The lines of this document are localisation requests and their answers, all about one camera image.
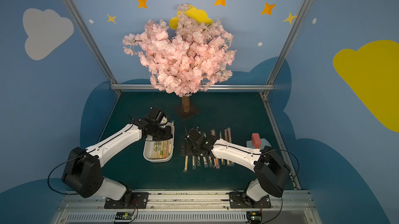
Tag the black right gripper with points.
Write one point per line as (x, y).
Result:
(189, 143)

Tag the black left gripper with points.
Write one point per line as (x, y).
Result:
(163, 131)

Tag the white plastic storage box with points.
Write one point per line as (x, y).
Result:
(149, 144)

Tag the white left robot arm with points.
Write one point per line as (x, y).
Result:
(83, 169)

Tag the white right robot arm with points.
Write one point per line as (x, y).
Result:
(272, 172)

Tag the wrapped chopsticks panda print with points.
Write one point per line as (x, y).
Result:
(158, 150)

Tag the red small brush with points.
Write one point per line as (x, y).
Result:
(256, 140)

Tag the light blue dustpan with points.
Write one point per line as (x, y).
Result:
(264, 143)

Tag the pink cherry blossom tree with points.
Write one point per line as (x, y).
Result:
(188, 54)

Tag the right black controller board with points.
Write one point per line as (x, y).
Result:
(253, 217)

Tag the left green circuit board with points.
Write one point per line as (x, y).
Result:
(124, 217)

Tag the left floor edge rail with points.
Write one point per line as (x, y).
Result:
(108, 119)

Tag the floor edge rail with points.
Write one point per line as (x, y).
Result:
(108, 119)
(288, 157)

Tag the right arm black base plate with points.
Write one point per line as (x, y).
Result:
(239, 199)

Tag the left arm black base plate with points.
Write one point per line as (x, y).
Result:
(137, 200)

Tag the right floor edge rail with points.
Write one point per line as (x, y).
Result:
(288, 157)

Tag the right aluminium corner post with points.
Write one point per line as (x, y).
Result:
(301, 15)

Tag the aluminium corner post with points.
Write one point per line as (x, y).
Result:
(83, 28)
(301, 15)

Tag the front aluminium mounting rail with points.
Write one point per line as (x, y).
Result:
(189, 207)

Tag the left aluminium corner post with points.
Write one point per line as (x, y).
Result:
(83, 28)

